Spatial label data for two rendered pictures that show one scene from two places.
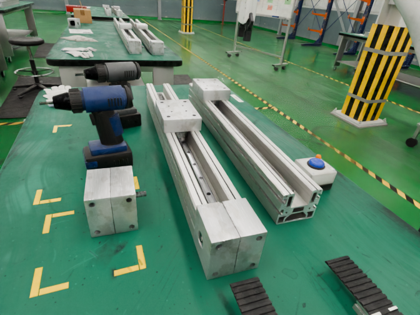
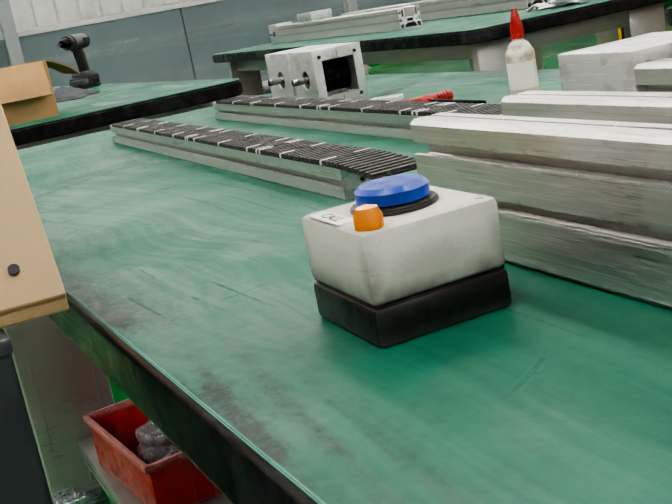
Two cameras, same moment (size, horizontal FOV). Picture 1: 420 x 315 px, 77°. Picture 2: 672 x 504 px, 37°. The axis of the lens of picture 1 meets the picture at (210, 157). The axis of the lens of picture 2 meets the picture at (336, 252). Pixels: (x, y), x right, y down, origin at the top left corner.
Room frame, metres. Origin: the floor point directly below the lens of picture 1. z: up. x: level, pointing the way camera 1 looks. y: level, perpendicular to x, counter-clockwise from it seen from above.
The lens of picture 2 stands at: (1.13, -0.33, 0.95)
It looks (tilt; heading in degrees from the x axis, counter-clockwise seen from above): 14 degrees down; 179
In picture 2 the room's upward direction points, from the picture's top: 11 degrees counter-clockwise
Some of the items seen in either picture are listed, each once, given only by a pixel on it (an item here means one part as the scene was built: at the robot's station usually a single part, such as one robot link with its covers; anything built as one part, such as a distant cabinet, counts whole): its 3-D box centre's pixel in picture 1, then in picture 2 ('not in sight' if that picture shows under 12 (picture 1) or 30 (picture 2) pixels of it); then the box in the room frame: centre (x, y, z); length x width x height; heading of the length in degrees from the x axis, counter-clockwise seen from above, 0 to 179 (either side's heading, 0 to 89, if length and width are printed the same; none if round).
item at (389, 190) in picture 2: (316, 164); (393, 198); (0.61, -0.29, 0.84); 0.04 x 0.04 x 0.02
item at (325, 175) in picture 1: (310, 174); (416, 252); (0.61, -0.28, 0.81); 0.10 x 0.08 x 0.06; 111
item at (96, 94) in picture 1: (92, 130); not in sight; (0.60, 0.30, 0.89); 0.20 x 0.08 x 0.22; 120
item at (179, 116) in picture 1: (177, 119); not in sight; (0.76, 0.11, 0.87); 0.16 x 0.11 x 0.07; 21
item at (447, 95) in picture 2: not in sight; (453, 101); (-0.21, -0.11, 0.79); 0.16 x 0.08 x 0.02; 21
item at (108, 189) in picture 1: (118, 199); not in sight; (0.42, 0.18, 0.83); 0.11 x 0.10 x 0.10; 111
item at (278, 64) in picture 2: not in sight; (296, 76); (-0.69, -0.31, 0.83); 0.11 x 0.10 x 0.10; 113
